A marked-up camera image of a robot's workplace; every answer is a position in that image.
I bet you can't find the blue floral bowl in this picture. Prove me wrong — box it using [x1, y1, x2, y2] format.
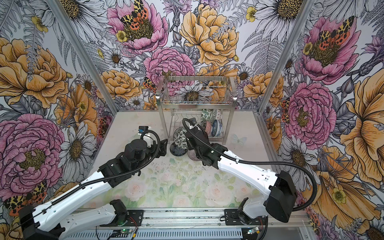
[211, 120, 223, 137]

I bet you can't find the dark blue-grey bowl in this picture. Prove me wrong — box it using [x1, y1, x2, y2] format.
[170, 143, 188, 157]

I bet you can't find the green leaf pattern bowl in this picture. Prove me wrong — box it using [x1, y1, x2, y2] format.
[201, 109, 213, 122]

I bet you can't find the dark leaf pattern bowl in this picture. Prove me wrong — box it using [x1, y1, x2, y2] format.
[205, 121, 212, 136]

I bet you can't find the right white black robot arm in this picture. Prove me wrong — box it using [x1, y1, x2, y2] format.
[182, 119, 297, 225]

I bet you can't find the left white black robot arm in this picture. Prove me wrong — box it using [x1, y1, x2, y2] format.
[18, 126, 168, 240]

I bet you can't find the steel two-tier dish rack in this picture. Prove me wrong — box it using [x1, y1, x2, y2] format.
[156, 76, 238, 144]

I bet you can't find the left green circuit board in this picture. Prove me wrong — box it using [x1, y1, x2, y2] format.
[111, 229, 139, 240]

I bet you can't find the green circuit board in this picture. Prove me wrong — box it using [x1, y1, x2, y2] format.
[242, 227, 260, 237]
[111, 229, 139, 240]

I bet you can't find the right green circuit board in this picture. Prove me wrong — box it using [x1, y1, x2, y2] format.
[242, 227, 260, 237]

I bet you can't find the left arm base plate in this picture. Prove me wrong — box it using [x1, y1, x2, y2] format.
[101, 210, 144, 227]

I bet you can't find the aluminium front rail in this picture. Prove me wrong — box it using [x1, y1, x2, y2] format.
[127, 207, 310, 230]

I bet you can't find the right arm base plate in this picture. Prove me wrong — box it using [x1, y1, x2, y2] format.
[220, 209, 267, 227]

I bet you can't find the white vented cable duct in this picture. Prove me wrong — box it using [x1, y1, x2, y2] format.
[67, 228, 243, 240]

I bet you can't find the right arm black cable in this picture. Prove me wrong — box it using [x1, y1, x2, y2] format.
[182, 117, 318, 212]

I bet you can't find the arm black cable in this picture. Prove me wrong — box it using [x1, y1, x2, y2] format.
[7, 129, 162, 240]
[182, 117, 318, 212]

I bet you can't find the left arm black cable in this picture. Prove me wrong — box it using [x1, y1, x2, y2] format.
[7, 129, 162, 240]

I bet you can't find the left aluminium frame post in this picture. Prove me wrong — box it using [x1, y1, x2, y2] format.
[47, 1, 119, 116]

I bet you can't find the aluminium frame post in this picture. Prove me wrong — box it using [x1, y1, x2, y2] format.
[47, 1, 119, 116]
[258, 1, 314, 115]

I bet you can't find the right aluminium frame post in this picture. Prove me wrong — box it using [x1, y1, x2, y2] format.
[258, 1, 314, 115]

